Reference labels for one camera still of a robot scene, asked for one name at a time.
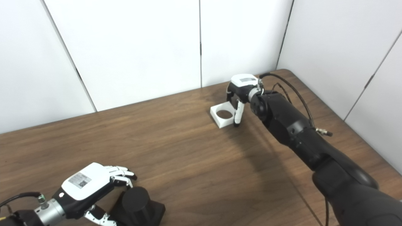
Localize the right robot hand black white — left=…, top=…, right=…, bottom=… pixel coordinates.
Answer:
left=226, top=74, right=261, bottom=127

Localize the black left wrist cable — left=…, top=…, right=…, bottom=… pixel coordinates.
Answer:
left=0, top=192, right=47, bottom=209

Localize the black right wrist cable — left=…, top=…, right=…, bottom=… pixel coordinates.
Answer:
left=259, top=73, right=333, bottom=137

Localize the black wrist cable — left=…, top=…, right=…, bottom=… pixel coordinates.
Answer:
left=259, top=73, right=333, bottom=137
left=0, top=192, right=47, bottom=209

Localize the white square piece with hole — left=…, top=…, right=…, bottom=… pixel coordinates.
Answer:
left=210, top=101, right=236, bottom=129

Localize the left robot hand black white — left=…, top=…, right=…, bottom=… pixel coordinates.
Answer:
left=52, top=162, right=138, bottom=226

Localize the black peg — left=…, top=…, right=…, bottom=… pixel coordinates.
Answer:
left=108, top=186, right=166, bottom=226

